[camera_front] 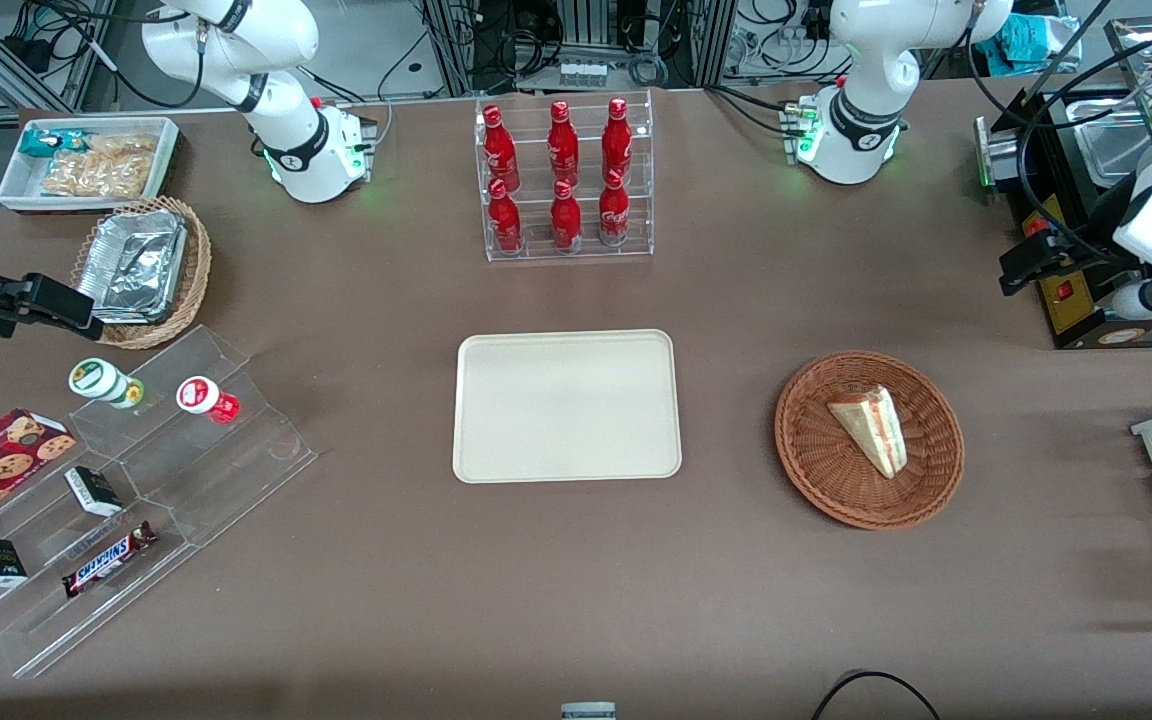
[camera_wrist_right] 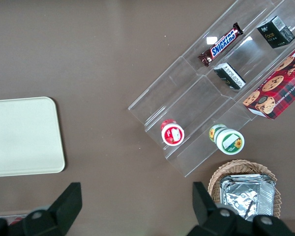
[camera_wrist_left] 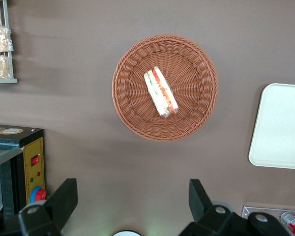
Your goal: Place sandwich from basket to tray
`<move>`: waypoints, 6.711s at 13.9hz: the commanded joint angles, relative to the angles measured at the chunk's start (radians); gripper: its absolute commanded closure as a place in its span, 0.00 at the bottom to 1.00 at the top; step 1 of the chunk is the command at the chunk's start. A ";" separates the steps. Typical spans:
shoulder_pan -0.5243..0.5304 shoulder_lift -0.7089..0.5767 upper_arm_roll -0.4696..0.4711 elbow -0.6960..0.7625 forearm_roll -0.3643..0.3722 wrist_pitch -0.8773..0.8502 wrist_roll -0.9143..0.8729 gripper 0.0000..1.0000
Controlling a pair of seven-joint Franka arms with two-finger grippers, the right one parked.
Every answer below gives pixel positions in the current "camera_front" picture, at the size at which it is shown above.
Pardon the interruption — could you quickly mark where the triangular sandwich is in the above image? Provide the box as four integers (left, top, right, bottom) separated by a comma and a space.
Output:
827, 385, 909, 480

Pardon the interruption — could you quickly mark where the light wicker basket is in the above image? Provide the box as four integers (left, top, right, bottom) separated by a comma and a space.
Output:
71, 196, 213, 351

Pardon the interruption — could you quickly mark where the brown round wicker basket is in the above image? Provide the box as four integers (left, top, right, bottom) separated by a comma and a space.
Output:
774, 350, 966, 531

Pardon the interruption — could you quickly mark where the cream plastic serving tray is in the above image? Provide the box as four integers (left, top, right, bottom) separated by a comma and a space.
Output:
452, 329, 683, 485

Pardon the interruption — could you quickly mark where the black food warmer machine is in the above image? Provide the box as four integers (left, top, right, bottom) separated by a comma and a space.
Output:
974, 18, 1152, 351

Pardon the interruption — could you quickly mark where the green lidded yogurt cup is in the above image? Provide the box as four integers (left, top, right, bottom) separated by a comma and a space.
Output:
68, 357, 146, 411

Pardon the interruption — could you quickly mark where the aluminium foil container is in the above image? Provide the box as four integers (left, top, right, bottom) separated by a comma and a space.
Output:
76, 208, 189, 326

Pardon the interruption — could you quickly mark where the white rectangular snack bin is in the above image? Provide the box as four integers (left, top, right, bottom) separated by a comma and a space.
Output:
0, 116, 181, 214

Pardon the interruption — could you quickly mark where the clear bag of crackers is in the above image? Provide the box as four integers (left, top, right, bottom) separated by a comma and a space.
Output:
41, 133, 159, 199

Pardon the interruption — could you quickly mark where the teal snack packet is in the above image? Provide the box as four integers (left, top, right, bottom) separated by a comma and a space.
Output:
18, 128, 89, 160

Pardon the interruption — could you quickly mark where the red lidded yogurt cup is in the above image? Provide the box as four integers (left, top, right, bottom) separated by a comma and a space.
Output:
176, 375, 241, 425

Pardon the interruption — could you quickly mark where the teal plastic bag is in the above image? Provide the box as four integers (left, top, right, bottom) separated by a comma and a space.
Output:
976, 14, 1083, 77

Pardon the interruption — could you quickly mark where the clear acrylic tiered stand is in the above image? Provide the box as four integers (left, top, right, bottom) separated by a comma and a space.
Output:
0, 323, 319, 681

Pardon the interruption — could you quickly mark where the brown Snickers bar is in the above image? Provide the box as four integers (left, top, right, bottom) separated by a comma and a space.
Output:
61, 521, 159, 599

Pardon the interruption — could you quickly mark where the clear acrylic bottle rack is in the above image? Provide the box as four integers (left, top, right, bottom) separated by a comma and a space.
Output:
476, 90, 655, 264

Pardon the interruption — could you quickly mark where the red cola bottle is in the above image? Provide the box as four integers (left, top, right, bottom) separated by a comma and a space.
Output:
602, 97, 634, 186
547, 100, 580, 186
482, 105, 521, 191
488, 178, 525, 255
598, 170, 631, 248
550, 180, 583, 252

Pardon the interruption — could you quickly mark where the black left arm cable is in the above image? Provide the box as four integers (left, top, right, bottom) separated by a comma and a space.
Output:
966, 0, 1152, 263

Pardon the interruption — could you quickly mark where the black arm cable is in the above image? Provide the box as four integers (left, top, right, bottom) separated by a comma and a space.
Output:
966, 0, 1152, 263
31, 0, 209, 109

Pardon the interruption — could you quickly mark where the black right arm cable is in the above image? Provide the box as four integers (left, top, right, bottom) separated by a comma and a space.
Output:
31, 0, 209, 109

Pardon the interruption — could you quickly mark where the black floor cable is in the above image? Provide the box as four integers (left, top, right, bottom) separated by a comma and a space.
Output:
811, 670, 942, 720

